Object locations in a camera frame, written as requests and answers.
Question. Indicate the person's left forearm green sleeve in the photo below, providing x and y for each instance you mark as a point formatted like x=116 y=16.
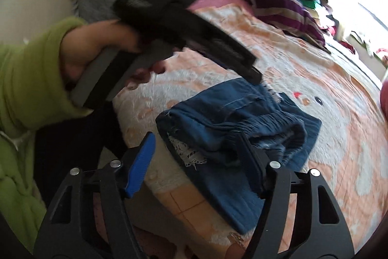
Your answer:
x=30 y=80

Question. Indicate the person's left hand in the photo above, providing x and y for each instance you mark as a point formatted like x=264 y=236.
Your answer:
x=91 y=40

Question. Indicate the purple and tan striped cloth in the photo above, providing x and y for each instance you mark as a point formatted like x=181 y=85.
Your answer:
x=282 y=7

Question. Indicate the person's black trouser leg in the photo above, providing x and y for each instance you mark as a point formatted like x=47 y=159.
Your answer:
x=60 y=143

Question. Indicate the red duvet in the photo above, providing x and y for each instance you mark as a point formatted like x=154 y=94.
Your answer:
x=384 y=104

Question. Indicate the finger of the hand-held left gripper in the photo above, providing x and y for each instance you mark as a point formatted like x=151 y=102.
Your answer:
x=236 y=58

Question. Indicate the pile of colourful clothes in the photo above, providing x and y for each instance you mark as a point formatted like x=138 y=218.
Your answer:
x=315 y=7

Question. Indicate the person's green jacket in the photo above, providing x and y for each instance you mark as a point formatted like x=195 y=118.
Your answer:
x=15 y=186

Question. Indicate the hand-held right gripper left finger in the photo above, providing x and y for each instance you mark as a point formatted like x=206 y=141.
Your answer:
x=141 y=162

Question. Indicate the orange and white bed blanket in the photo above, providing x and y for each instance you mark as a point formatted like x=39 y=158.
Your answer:
x=333 y=140

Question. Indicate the blue jeans with lace hem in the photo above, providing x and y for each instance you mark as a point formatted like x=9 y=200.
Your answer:
x=218 y=125

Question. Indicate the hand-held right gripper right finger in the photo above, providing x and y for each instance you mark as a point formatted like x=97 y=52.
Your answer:
x=256 y=168

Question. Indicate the cluttered window ledge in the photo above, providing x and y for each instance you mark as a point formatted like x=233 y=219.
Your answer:
x=366 y=43

